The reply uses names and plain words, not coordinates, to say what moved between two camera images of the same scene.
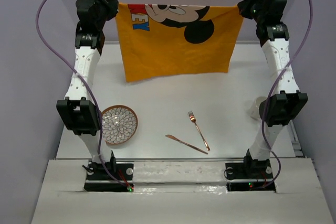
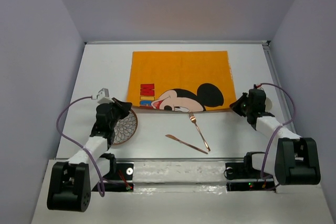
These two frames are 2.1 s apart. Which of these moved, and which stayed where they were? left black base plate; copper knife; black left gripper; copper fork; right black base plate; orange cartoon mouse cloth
Moved: black left gripper; orange cartoon mouse cloth
Stayed: copper fork; left black base plate; copper knife; right black base plate
